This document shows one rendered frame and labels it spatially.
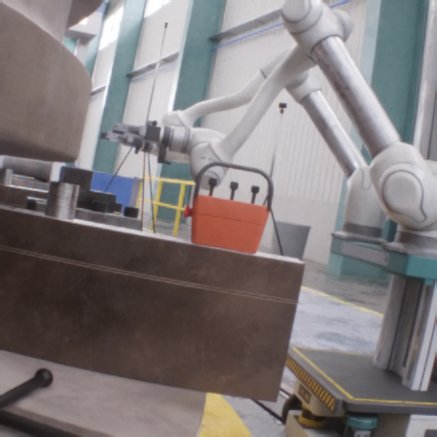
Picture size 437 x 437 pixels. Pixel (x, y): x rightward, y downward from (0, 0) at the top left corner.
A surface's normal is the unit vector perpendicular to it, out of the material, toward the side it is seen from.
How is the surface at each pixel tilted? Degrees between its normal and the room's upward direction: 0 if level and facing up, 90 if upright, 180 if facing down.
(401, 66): 90
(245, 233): 97
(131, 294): 90
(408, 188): 95
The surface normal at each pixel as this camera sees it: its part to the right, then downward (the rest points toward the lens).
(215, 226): 0.00, 0.13
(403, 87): 0.36, 0.07
